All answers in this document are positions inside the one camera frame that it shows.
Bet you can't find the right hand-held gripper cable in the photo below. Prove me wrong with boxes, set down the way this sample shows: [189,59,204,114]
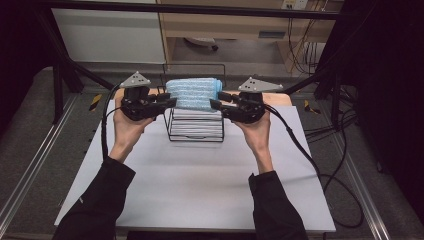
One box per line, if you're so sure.
[264,103,365,229]

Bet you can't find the light wooden desk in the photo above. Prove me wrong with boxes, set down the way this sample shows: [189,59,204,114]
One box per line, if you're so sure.
[156,0,344,73]

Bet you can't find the white table mat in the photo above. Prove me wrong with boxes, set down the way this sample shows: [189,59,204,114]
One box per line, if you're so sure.
[54,99,337,233]

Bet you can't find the bundle of black cables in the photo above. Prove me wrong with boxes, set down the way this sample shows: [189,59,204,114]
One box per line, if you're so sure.
[303,84,359,193]

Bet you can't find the hand-held gripper cable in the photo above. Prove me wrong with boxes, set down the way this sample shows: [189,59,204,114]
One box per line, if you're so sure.
[100,83,125,161]
[264,103,365,229]

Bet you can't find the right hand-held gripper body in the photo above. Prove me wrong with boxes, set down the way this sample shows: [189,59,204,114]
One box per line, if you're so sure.
[229,76,284,125]

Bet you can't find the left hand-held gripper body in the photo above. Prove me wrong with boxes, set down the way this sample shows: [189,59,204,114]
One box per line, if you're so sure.
[119,70,158,122]

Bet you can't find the person's right hand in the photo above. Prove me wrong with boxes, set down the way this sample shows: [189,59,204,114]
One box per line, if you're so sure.
[232,109,273,152]

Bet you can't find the yellow and black hanging cables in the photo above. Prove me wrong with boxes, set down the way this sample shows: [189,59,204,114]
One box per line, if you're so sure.
[286,16,322,76]

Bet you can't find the blue striped cloth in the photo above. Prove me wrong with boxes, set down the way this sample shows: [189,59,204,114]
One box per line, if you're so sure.
[165,77,224,113]

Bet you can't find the black frame strut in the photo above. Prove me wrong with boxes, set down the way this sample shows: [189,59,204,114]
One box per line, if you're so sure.
[33,9,119,125]
[281,64,344,131]

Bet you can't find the black wire rack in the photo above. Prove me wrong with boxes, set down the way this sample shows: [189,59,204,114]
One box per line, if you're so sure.
[156,63,228,143]

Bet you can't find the white chair base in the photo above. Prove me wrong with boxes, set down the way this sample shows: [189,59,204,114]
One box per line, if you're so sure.
[183,36,220,52]

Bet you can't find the aluminium rail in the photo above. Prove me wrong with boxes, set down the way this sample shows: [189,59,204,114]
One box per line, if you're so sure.
[0,94,80,228]
[331,133,392,240]

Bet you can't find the person's left hand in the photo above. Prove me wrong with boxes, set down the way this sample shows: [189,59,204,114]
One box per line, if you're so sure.
[113,107,156,153]

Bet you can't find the black curtain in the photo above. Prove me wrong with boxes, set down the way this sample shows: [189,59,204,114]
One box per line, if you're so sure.
[328,0,424,218]
[0,0,56,134]

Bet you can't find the white power socket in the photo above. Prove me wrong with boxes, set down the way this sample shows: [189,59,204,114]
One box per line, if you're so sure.
[280,0,309,10]

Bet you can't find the white cabinet panel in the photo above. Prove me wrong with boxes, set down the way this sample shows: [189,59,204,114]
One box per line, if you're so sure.
[49,8,167,64]

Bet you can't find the wooden table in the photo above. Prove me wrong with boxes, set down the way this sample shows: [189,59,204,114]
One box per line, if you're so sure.
[113,87,293,107]

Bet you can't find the black frame crossbar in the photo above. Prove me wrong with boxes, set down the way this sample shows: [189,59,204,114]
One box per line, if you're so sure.
[36,0,354,21]

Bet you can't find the left hand-held gripper cable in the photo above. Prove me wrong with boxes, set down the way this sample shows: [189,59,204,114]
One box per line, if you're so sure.
[100,83,125,161]

